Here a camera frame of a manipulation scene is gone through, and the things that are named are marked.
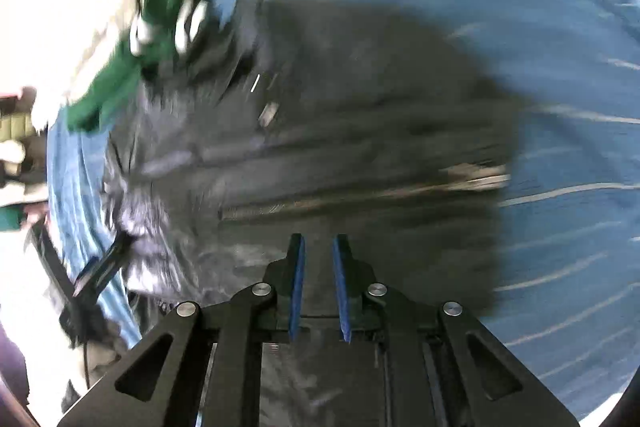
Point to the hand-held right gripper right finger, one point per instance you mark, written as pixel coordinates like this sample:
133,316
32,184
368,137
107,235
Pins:
341,287

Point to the green garment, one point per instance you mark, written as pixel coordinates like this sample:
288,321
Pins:
107,89

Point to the olive and white cloth pile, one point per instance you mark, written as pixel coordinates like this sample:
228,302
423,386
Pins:
17,132

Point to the blue striped bed sheet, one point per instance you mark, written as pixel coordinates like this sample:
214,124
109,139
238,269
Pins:
550,57

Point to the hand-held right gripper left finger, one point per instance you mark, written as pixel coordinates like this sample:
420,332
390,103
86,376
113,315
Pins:
297,287

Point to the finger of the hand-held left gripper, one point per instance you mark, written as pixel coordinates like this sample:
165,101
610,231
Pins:
108,259

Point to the dark grey jacket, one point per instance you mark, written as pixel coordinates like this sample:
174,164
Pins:
350,122

